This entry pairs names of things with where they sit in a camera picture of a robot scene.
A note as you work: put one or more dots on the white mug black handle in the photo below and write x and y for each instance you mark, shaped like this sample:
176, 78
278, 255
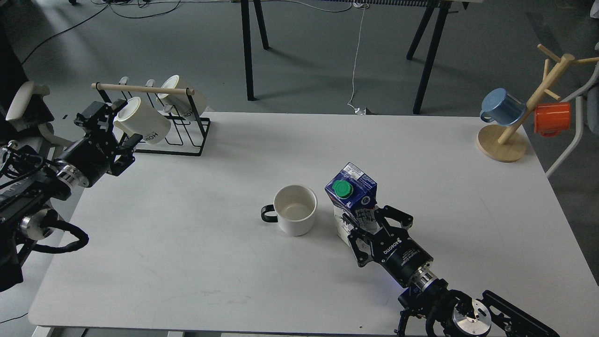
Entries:
293, 209

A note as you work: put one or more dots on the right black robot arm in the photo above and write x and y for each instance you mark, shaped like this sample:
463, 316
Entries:
425, 295

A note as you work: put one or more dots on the grey office chair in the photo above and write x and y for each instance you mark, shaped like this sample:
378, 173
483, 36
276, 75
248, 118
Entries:
29, 120

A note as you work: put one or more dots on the black table legs right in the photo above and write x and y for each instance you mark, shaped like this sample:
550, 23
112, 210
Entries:
443, 8

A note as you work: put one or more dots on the blue white milk carton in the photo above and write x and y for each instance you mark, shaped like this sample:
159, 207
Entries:
353, 193

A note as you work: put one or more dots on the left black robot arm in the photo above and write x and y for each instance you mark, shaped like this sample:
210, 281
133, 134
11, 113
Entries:
28, 222

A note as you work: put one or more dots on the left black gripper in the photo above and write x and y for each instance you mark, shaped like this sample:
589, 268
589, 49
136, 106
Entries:
89, 158

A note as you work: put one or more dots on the black table legs left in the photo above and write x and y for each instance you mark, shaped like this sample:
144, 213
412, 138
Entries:
247, 42

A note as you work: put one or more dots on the white mug front on rack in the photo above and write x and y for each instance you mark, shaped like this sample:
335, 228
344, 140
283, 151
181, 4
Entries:
139, 117

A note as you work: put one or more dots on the blue mug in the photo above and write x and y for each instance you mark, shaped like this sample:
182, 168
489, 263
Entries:
503, 108

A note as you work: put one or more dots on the wooden mug tree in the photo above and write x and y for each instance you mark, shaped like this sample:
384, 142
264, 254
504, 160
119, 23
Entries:
503, 143

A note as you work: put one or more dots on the black table legs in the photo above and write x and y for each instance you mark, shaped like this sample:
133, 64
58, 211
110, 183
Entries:
247, 42
443, 8

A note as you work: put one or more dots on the black wire mug rack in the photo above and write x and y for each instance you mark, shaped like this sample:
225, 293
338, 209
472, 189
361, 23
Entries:
169, 117

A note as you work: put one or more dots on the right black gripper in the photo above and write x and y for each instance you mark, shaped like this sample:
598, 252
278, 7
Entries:
382, 237

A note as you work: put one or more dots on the white mug rear on rack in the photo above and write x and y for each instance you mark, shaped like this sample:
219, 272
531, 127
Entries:
181, 101

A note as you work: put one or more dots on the orange mug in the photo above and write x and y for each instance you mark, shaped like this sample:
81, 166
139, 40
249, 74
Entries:
551, 119

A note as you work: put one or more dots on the white mug on rack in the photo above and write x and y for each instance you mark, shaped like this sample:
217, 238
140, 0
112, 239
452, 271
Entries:
139, 117
181, 101

